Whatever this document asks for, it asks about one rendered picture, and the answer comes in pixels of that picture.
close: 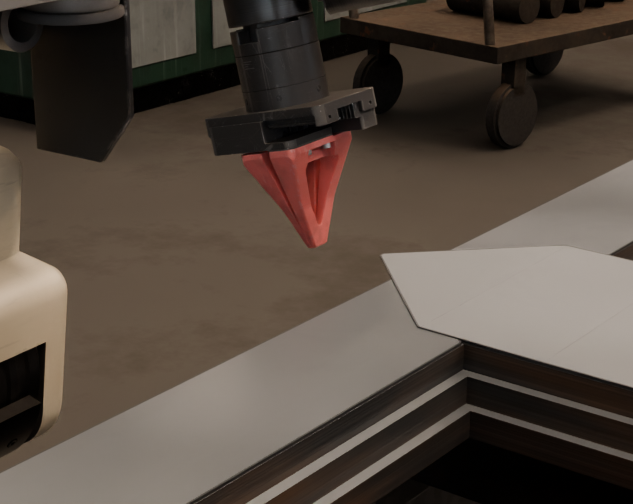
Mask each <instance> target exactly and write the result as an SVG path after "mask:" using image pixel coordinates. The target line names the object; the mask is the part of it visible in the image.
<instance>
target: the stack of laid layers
mask: <svg viewBox="0 0 633 504"><path fill-rule="evenodd" d="M611 256H616V257H620V258H624V259H629V260H633V243H631V244H630V245H628V246H626V247H625V248H623V249H621V250H619V251H618V252H616V253H614V254H613V255H611ZM460 341H461V345H459V346H457V347H456V348H454V349H452V350H450V351H449V352H447V353H445V354H444V355H442V356H440V357H439V358H437V359H435V360H434V361H432V362H430V363H429V364H427V365H425V366H423V367H422V368H420V369H418V370H417V371H415V372H413V373H412V374H410V375H408V376H407V377H405V378H403V379H401V380H400V381H398V382H396V383H395V384H393V385H391V386H390V387H388V388H386V389H385V390H383V391H381V392H380V393H378V394H376V395H374V396H373V397H371V398H369V399H368V400H366V401H364V402H363V403H361V404H359V405H358V406H356V407H354V408H352V409H351V410H349V411H347V412H346V413H344V414H342V415H341V416H339V417H337V418H336V419H334V420H332V421H330V422H329V423H327V424H325V425H324V426H322V427H320V428H319V429H317V430H315V431H314V432H312V433H310V434H309V435H307V436H305V437H303V438H302V439H300V440H298V441H297V442H295V443H293V444H292V445H290V446H288V447H287V448H285V449H283V450H281V451H280V452H278V453H276V454H275V455H273V456H271V457H270V458H268V459H266V460H265V461H263V462H261V463H260V464H258V465H256V466H254V467H253V468H251V469H249V470H248V471H246V472H244V473H243V474H241V475H239V476H238V477H236V478H234V479H232V480H231V481H229V482H227V483H226V484H224V485H222V486H221V487H219V488H217V489H216V490H214V491H212V492H211V493H209V494H207V495H205V496H204V497H202V498H200V499H199V500H197V501H195V502H194V503H192V504H374V503H375V502H376V501H378V500H379V499H381V498H382V497H384V496H385V495H387V494H388V493H390V492H391V491H392V490H394V489H395V488H397V487H398V486H400V485H401V484H403V483H404V482H406V481H407V480H408V479H410V478H411V477H413V476H414V475H416V474H417V473H419V472H420V471H422V470H423V469H424V468H426V467H427V466H429V465H430V464H432V463H433V462H435V461H436V460H438V459H439V458H440V457H442V456H443V455H445V454H446V453H448V452H449V451H451V450H452V449H454V448H455V447H456V446H458V445H459V444H461V443H462V442H464V441H465V440H467V439H468V438H472V439H475V440H478V441H481V442H484V443H487V444H491V445H494V446H497V447H500V448H503V449H506V450H509V451H512V452H515V453H519V454H522V455H525V456H528V457H531V458H534V459H537V460H540V461H543V462H546V463H550V464H553V465H556V466H559V467H562V468H565V469H568V470H571V471H574V472H578V473H581V474H584V475H587V476H590V477H593V478H596V479H599V480H602V481H605V482H609V483H612V484H615V485H618V486H621V487H624V488H627V489H630V490H633V389H630V388H626V387H623V386H619V385H616V384H612V383H609V382H605V381H602V380H598V379H594V378H591V377H587V376H584V375H580V374H577V373H573V372H570V371H566V370H563V369H559V368H555V367H552V366H548V365H545V364H541V363H538V362H534V361H531V360H527V359H524V358H521V357H517V356H514V355H510V354H507V353H503V352H500V351H496V350H493V349H489V348H486V347H482V346H479V345H476V344H472V343H469V342H465V341H462V340H460Z"/></svg>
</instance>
